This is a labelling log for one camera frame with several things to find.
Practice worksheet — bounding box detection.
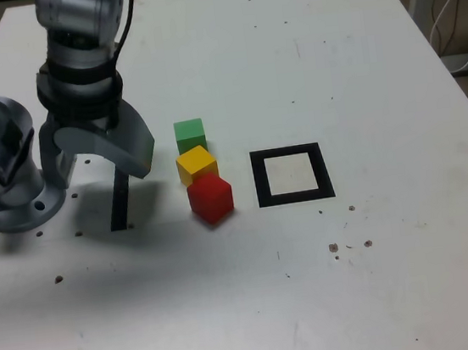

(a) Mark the yellow cube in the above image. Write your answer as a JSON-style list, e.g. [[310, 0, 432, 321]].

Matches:
[[174, 142, 221, 187]]

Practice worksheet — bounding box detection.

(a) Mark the black tape strip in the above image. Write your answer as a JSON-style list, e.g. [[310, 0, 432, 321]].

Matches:
[[102, 160, 137, 233]]

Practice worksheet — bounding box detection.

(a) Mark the red cube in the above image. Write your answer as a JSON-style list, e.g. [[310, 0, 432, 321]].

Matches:
[[185, 170, 237, 228]]

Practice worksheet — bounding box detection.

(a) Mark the black tape square outline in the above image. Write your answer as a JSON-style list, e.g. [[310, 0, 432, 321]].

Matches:
[[248, 141, 337, 210]]

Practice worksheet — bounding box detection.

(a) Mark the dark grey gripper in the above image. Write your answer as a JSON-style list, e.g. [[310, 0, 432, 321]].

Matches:
[[35, 97, 161, 193]]

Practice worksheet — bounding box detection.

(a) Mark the green cube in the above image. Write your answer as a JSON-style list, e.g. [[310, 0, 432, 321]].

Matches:
[[172, 116, 209, 157]]

